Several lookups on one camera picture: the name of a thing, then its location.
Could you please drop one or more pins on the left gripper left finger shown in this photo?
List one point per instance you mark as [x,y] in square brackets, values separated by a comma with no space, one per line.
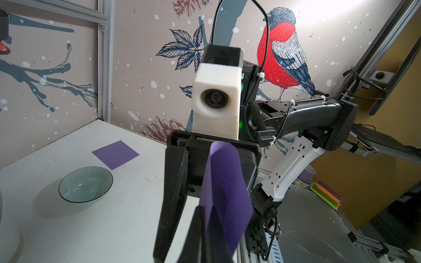
[194,249]

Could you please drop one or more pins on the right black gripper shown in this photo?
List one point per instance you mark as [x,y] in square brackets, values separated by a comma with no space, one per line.
[184,168]

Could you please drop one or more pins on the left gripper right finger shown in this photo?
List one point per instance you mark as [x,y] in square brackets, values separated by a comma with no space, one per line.
[218,248]

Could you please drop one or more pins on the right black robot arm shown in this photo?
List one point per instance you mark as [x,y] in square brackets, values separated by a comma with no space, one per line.
[290,136]

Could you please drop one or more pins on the stack of coloured paper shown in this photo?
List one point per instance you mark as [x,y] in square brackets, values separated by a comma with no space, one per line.
[325,192]

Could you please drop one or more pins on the light green glass bowl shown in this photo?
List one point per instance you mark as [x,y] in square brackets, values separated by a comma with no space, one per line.
[86,186]

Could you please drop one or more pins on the white utensil cup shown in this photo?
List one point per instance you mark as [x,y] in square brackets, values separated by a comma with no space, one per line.
[12,240]

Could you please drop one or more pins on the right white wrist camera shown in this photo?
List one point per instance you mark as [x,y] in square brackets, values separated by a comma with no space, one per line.
[216,93]

